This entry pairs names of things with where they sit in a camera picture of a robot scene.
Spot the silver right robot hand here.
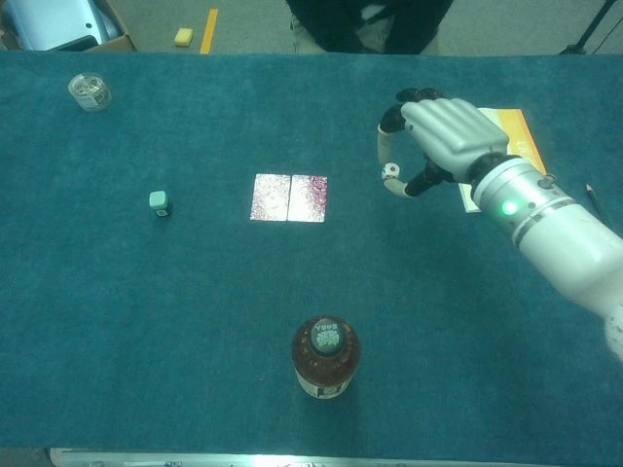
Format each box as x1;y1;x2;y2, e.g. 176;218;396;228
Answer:
377;87;511;198

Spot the pencil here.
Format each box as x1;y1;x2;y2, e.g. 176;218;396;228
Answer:
585;183;610;221

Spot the white and yellow Lexicon book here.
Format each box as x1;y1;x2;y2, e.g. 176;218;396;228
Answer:
457;107;548;214

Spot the aluminium table edge rail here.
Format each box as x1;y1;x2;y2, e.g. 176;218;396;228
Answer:
48;447;541;467

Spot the yellow floor tape strip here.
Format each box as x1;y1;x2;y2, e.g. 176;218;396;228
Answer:
199;8;220;55

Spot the clear jar of paper clips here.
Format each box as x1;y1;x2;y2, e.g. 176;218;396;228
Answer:
67;72;113;113

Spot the person in black clothes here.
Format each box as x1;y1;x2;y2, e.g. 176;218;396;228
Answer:
283;0;457;55

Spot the teal table cloth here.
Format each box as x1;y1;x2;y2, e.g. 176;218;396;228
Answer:
0;48;623;452

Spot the brown glass bottle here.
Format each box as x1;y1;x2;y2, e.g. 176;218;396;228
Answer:
290;315;362;400

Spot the cardboard box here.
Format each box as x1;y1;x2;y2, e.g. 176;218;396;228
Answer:
0;0;138;53

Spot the black tripod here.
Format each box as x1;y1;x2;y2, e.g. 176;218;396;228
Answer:
558;0;623;55

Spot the grey blue device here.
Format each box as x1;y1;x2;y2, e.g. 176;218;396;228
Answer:
13;0;124;51

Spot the red patterned playing card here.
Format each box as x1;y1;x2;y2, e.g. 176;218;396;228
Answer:
286;174;329;224
249;172;293;223

